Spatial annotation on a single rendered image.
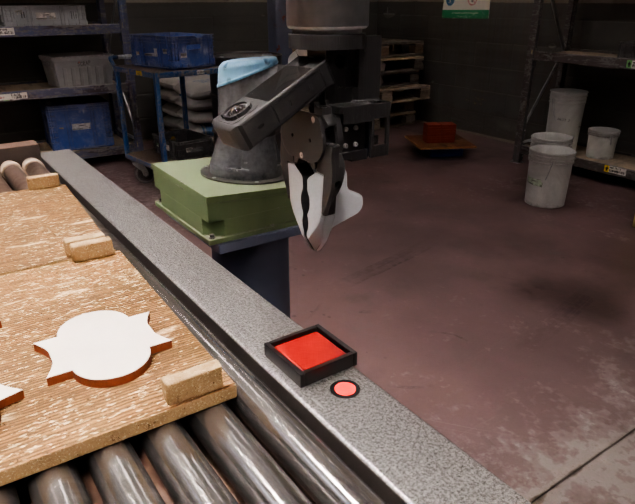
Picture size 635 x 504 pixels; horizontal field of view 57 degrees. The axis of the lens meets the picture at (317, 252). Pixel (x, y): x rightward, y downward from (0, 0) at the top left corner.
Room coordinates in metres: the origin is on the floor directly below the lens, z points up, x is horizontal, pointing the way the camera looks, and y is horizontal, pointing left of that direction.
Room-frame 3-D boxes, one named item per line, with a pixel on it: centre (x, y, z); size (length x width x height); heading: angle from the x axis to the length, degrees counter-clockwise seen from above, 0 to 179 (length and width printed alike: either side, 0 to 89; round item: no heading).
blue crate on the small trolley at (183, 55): (4.26, 1.00, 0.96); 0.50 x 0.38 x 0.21; 49
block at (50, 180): (1.14, 0.56, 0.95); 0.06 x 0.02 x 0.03; 122
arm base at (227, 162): (1.19, 0.14, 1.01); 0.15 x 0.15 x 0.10
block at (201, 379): (0.47, 0.12, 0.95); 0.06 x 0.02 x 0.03; 123
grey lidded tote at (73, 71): (4.95, 1.94, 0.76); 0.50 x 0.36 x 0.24; 130
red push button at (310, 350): (0.56, 0.01, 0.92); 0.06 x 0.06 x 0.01; 35
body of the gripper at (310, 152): (0.57, -0.02, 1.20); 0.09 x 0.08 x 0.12; 125
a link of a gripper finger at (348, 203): (0.56, -0.02, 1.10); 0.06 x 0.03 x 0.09; 125
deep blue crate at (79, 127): (4.95, 2.03, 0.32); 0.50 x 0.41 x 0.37; 121
